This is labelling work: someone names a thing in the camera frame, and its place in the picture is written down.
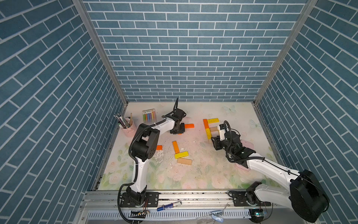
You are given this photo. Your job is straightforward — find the yellow block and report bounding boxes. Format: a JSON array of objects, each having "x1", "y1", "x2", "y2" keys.
[
  {"x1": 207, "y1": 118, "x2": 219, "y2": 124},
  {"x1": 205, "y1": 128, "x2": 212, "y2": 140},
  {"x1": 174, "y1": 151, "x2": 189, "y2": 159}
]

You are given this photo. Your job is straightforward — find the amber orange block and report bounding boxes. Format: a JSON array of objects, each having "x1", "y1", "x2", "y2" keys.
[{"x1": 172, "y1": 141, "x2": 180, "y2": 154}]

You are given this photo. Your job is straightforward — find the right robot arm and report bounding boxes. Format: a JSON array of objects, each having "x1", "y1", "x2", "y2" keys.
[{"x1": 211, "y1": 121, "x2": 330, "y2": 223}]

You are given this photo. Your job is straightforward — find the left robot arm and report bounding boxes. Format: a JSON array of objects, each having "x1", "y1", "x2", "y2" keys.
[{"x1": 117, "y1": 99, "x2": 186, "y2": 207}]

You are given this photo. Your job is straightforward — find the orange block top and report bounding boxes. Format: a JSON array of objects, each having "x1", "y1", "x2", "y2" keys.
[{"x1": 203, "y1": 119, "x2": 209, "y2": 129}]

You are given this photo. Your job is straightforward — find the highlighter marker pack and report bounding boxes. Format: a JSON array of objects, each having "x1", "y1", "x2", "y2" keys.
[{"x1": 142, "y1": 109, "x2": 157, "y2": 125}]

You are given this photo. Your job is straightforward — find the pink pen holder cup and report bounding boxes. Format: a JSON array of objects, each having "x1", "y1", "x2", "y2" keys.
[{"x1": 114, "y1": 113, "x2": 137, "y2": 137}]

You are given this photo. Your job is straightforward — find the blue white tape dispenser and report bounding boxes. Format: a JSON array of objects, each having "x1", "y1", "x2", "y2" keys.
[{"x1": 211, "y1": 210, "x2": 224, "y2": 223}]

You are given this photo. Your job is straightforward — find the blue screwdriver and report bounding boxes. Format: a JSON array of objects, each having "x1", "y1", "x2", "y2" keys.
[{"x1": 157, "y1": 201, "x2": 182, "y2": 211}]

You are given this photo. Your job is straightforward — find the green led circuit board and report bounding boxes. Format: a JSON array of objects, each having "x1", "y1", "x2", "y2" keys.
[{"x1": 249, "y1": 209, "x2": 266, "y2": 224}]

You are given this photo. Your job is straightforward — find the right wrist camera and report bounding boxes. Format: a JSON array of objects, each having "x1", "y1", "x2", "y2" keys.
[{"x1": 218, "y1": 124, "x2": 226, "y2": 141}]

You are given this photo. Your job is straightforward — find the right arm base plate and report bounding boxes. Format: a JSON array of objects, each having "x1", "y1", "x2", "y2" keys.
[{"x1": 227, "y1": 190, "x2": 271, "y2": 207}]

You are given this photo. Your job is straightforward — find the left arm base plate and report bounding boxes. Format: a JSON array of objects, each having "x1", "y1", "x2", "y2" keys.
[{"x1": 119, "y1": 192, "x2": 159, "y2": 208}]

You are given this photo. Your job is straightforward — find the aluminium front rail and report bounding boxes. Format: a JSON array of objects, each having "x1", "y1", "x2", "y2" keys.
[{"x1": 80, "y1": 189, "x2": 283, "y2": 210}]

